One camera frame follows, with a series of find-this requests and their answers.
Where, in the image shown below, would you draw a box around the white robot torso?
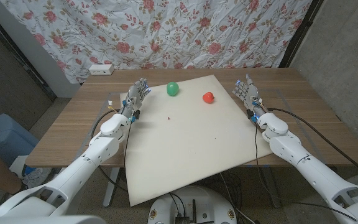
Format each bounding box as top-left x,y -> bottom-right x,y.
0,215 -> 107,224

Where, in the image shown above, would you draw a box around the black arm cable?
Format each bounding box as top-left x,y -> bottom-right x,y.
267,107 -> 358,183
90,108 -> 129,193

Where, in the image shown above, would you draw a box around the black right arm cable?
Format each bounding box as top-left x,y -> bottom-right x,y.
267,107 -> 358,183

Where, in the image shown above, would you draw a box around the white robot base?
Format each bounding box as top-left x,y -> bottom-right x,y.
147,185 -> 238,224

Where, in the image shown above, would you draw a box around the white power strip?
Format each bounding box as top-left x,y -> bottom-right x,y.
88,63 -> 115,76

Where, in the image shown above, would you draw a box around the cream foam board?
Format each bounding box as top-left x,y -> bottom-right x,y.
119,74 -> 273,207

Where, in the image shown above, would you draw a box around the floral backdrop cloth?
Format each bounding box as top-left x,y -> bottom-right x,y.
0,0 -> 313,85

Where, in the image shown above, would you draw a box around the green ball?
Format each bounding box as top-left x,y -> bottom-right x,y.
166,82 -> 180,97

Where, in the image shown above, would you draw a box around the black backdrop stand pole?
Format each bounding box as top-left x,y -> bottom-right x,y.
278,0 -> 324,68
0,6 -> 57,101

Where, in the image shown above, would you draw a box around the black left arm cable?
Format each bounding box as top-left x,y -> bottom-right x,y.
90,108 -> 129,193

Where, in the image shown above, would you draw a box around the blue storage bin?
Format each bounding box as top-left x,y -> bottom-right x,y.
0,113 -> 40,167

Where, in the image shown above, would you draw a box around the grey sneaker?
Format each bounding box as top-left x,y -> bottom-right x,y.
22,167 -> 53,189

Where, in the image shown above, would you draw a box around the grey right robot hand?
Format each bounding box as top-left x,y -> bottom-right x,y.
232,73 -> 267,117

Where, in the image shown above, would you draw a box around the wooden table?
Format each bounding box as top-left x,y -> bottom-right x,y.
25,67 -> 358,169

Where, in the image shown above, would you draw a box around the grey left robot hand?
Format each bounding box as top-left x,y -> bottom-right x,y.
119,77 -> 152,118

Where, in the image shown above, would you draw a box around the white table leg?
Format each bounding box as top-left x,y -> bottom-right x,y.
103,167 -> 121,208

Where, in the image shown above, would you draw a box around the red ball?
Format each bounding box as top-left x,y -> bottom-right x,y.
202,91 -> 215,105

